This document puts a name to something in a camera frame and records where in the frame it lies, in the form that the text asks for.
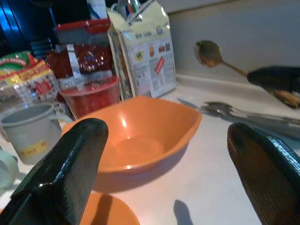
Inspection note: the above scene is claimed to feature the cream printed food bag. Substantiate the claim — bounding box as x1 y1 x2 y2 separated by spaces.
106 0 177 101

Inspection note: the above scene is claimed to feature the red and green snack packet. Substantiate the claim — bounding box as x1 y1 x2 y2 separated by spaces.
0 51 60 111

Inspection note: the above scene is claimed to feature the gold metal spoon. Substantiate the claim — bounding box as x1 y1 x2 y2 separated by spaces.
194 40 249 77

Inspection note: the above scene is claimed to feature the orange plastic plate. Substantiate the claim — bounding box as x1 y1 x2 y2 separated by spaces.
79 192 141 225

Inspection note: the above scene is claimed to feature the red lidded plastic tub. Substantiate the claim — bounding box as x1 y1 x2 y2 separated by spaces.
60 75 121 120

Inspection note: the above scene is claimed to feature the clear box with red lid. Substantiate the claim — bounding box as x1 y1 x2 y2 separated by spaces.
54 18 111 47

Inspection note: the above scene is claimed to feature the grey mug with yellow label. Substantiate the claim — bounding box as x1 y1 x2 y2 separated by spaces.
0 104 73 165

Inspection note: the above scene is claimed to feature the silver metal fork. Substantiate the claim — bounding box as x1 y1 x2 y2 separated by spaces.
177 98 300 139

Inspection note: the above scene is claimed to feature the orange square plastic bowl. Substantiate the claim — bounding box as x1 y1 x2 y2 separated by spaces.
61 96 203 176

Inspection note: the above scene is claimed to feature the pale green mug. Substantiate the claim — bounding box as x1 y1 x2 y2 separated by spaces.
0 149 20 195

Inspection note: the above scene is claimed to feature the dark red foil snack bag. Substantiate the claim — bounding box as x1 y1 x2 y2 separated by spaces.
46 44 113 80

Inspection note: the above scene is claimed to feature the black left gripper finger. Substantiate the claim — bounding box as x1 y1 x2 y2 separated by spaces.
247 66 300 109
0 118 109 225
227 122 300 225

